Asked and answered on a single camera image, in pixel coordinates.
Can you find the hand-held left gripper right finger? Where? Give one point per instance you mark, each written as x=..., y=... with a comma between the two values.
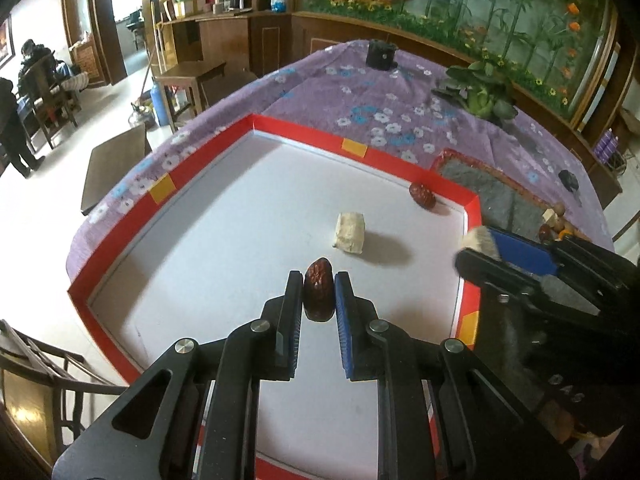
x=345, y=327

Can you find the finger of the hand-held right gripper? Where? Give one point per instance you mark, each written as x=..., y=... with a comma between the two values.
x=525, y=252
x=500, y=275

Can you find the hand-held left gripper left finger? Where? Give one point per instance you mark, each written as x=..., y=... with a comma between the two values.
x=292, y=322

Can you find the dark red date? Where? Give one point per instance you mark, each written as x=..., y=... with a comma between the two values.
x=317, y=292
x=422, y=195
x=545, y=233

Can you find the white sugarcane chunk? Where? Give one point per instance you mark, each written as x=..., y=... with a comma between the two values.
x=349, y=232
x=549, y=216
x=475, y=237

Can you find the red-rimmed white box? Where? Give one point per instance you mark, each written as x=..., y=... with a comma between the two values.
x=225, y=220

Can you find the brown round fruit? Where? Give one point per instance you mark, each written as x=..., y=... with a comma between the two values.
x=559, y=209

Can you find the black clip device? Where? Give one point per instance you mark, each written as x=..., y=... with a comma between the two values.
x=568, y=181

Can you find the purple bottle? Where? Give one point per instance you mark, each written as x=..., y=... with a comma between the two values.
x=611, y=141
x=602, y=144

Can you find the green bok choy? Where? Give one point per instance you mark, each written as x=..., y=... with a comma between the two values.
x=482, y=90

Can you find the purple floral tablecloth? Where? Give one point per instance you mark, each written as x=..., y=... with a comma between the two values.
x=325, y=90

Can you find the dark wooden stool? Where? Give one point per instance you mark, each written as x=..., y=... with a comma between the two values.
x=115, y=165

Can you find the small black round device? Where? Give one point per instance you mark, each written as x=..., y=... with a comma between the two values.
x=380, y=54

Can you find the blue bottle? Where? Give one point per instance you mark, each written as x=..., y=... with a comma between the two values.
x=160, y=104

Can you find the metal kettle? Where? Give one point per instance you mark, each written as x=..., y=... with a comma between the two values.
x=140, y=116

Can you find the artificial flower glass display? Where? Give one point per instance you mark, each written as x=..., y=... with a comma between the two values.
x=450, y=5

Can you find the brown wooden side table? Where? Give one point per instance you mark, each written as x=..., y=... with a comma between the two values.
x=187, y=82

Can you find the wooden armchair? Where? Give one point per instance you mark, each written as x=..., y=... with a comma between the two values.
x=35, y=390

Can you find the wooden counter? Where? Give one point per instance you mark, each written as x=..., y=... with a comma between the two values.
x=225, y=35

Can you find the wooden chair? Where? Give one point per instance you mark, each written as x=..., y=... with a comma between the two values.
x=47, y=105

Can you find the framed wall picture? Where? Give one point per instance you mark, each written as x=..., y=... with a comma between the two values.
x=5, y=40

